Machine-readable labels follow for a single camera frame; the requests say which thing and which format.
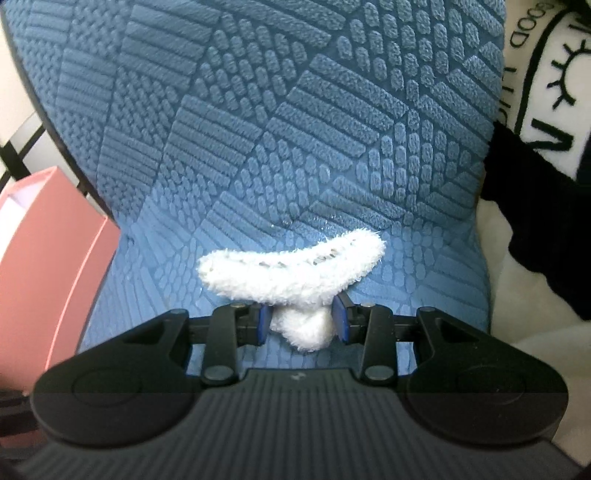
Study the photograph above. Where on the blue textured sofa cover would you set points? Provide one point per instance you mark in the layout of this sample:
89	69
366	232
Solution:
271	126

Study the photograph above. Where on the patterned fleece blanket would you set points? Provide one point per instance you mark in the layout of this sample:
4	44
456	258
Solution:
533	215

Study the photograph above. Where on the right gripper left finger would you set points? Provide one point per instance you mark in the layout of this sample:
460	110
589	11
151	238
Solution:
172	335

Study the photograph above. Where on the pink cardboard box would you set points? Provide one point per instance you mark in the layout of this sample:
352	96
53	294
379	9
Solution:
55	251

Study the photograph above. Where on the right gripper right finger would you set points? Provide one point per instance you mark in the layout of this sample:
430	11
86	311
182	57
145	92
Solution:
394	346

